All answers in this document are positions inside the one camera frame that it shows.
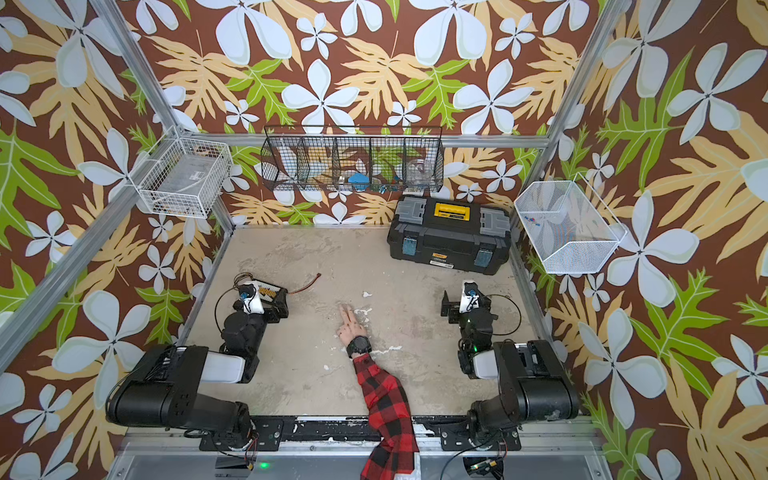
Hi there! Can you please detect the blue object in basket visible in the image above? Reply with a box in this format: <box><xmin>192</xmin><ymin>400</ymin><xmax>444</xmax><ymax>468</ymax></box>
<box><xmin>348</xmin><ymin>173</ymin><xmax>370</xmax><ymax>187</ymax></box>

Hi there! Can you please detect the black toolbox yellow label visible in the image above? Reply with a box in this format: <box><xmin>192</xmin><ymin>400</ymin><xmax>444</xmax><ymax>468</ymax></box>
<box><xmin>387</xmin><ymin>195</ymin><xmax>512</xmax><ymax>275</ymax></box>

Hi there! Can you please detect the white mesh basket right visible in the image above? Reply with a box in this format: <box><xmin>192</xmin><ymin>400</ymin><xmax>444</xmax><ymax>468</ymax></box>
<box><xmin>514</xmin><ymin>174</ymin><xmax>628</xmax><ymax>276</ymax></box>

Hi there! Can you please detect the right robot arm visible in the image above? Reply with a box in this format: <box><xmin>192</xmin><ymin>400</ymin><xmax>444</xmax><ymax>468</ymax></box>
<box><xmin>440</xmin><ymin>283</ymin><xmax>581</xmax><ymax>450</ymax></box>

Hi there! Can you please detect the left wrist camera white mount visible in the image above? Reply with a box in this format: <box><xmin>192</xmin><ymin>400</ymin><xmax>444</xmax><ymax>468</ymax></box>
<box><xmin>237</xmin><ymin>281</ymin><xmax>264</xmax><ymax>315</ymax></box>

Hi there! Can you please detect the black wire basket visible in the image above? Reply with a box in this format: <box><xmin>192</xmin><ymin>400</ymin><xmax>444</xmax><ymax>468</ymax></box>
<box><xmin>260</xmin><ymin>126</ymin><xmax>445</xmax><ymax>193</ymax></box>

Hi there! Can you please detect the red plaid sleeve forearm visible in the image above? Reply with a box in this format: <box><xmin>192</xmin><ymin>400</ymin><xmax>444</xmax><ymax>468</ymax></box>
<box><xmin>353</xmin><ymin>354</ymin><xmax>419</xmax><ymax>479</ymax></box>

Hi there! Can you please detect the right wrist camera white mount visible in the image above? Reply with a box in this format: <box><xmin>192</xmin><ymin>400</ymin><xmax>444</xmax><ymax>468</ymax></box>
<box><xmin>459</xmin><ymin>281</ymin><xmax>481</xmax><ymax>314</ymax></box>

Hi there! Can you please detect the red cable on table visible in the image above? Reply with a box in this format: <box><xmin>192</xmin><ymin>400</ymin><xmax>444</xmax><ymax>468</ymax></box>
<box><xmin>287</xmin><ymin>272</ymin><xmax>322</xmax><ymax>295</ymax></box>

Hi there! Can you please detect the black wrist watch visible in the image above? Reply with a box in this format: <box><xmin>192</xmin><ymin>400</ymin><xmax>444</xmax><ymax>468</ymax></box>
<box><xmin>346</xmin><ymin>335</ymin><xmax>372</xmax><ymax>359</ymax></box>

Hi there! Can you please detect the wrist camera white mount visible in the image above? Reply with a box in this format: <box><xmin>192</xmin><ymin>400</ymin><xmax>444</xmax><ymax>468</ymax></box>
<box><xmin>237</xmin><ymin>281</ymin><xmax>264</xmax><ymax>315</ymax></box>
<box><xmin>459</xmin><ymin>281</ymin><xmax>481</xmax><ymax>314</ymax></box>

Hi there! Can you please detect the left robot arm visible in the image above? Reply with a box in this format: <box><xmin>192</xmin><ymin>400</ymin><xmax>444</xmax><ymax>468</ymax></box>
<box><xmin>106</xmin><ymin>280</ymin><xmax>289</xmax><ymax>451</ymax></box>

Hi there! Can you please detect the black battery charger box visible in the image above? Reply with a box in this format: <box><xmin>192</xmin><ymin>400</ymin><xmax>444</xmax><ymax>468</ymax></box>
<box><xmin>252</xmin><ymin>280</ymin><xmax>288</xmax><ymax>303</ymax></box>

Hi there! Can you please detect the white wire basket left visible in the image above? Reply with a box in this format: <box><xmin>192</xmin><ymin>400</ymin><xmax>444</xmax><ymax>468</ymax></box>
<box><xmin>130</xmin><ymin>127</ymin><xmax>233</xmax><ymax>219</ymax></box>

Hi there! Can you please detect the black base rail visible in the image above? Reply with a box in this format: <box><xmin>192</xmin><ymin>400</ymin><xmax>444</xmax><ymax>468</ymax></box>
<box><xmin>197</xmin><ymin>415</ymin><xmax>523</xmax><ymax>452</ymax></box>

